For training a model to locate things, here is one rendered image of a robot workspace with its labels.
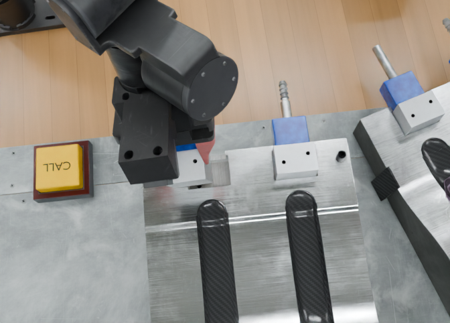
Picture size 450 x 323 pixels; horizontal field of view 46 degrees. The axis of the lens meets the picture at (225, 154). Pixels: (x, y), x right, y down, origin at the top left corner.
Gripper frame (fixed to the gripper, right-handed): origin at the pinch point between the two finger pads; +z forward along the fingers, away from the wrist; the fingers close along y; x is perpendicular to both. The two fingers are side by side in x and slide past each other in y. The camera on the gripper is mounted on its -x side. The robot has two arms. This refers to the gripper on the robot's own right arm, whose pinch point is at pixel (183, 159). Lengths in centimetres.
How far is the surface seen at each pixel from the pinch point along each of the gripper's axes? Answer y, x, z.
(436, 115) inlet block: 31.4, 7.0, 7.3
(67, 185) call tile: -18.0, 4.2, 7.7
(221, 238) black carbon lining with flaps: 2.7, -6.0, 8.8
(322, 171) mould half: 15.9, 0.6, 7.1
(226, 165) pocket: 3.9, 3.7, 7.4
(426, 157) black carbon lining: 29.8, 3.8, 11.6
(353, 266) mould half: 17.7, -10.1, 11.9
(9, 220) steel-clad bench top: -27.8, 2.2, 11.2
